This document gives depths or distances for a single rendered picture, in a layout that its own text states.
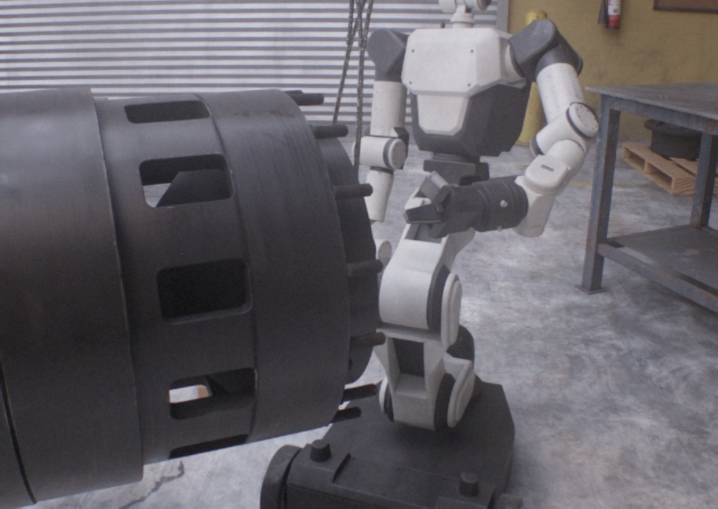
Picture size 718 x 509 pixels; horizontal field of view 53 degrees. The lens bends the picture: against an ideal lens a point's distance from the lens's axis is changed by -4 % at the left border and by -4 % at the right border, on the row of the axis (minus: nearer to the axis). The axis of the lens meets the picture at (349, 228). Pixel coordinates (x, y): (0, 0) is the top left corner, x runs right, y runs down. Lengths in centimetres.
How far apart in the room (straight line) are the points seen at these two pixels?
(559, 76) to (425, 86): 33
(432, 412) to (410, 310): 33
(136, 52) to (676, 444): 547
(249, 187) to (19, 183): 26
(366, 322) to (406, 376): 81
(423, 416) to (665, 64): 528
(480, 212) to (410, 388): 64
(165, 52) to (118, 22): 48
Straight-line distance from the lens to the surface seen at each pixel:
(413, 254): 163
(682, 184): 504
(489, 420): 203
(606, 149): 314
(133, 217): 86
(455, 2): 188
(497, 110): 181
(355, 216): 98
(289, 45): 638
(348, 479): 176
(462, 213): 124
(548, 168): 138
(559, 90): 165
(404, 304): 157
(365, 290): 98
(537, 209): 135
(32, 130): 92
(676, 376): 275
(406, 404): 181
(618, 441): 234
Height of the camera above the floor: 126
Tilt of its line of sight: 19 degrees down
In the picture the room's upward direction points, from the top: straight up
